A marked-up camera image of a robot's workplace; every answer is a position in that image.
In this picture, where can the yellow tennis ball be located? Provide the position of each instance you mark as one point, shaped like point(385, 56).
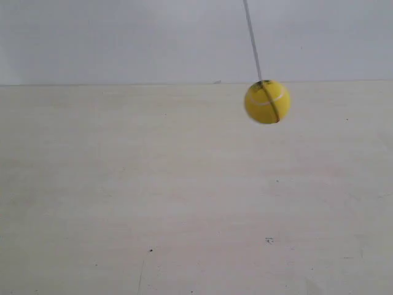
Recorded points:
point(267, 101)

